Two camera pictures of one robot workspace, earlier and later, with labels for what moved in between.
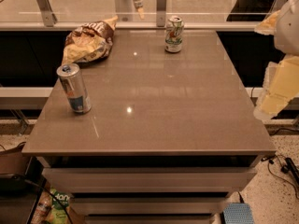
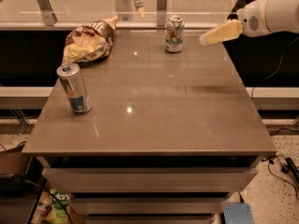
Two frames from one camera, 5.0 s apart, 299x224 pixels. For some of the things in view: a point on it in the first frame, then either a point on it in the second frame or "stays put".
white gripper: x=288 y=32 -> x=250 y=20
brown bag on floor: x=12 y=161 stays put
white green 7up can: x=174 y=35 stays put
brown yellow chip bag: x=89 y=43 stays put
